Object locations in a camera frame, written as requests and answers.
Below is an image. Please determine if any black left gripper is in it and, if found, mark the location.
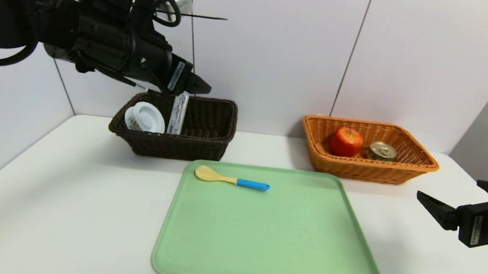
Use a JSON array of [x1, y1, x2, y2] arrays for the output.
[[124, 27, 218, 100]]

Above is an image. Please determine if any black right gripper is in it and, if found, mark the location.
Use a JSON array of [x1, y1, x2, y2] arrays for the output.
[[411, 173, 488, 255]]

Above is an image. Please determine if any grey translucent pen case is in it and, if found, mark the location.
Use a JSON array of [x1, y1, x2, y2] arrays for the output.
[[166, 93, 190, 136]]

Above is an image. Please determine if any white perforated plastic cup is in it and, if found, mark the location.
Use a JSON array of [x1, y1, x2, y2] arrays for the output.
[[123, 100, 168, 135]]

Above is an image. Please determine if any tin can with gold lid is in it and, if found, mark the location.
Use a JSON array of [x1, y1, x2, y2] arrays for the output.
[[367, 140, 398, 163]]

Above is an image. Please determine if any blue and yellow handled tool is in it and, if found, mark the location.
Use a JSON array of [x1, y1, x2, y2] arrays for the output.
[[194, 164, 272, 193]]

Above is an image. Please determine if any red apple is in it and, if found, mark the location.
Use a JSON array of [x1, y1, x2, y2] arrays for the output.
[[328, 125, 364, 159]]

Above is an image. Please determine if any dark brown wicker basket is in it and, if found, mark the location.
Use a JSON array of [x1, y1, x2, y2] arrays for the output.
[[106, 88, 239, 166]]

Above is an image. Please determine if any orange wicker basket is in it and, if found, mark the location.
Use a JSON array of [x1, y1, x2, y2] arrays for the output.
[[297, 114, 444, 190]]

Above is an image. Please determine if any light green plastic tray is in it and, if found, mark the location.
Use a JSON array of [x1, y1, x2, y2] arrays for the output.
[[149, 155, 393, 274]]

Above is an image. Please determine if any thin black cable tie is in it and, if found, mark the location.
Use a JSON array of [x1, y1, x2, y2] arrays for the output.
[[155, 9, 228, 22]]

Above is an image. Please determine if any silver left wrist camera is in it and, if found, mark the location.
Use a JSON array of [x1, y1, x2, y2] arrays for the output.
[[160, 0, 194, 16]]

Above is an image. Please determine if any black left camera bracket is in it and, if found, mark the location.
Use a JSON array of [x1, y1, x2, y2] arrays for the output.
[[129, 0, 173, 36]]

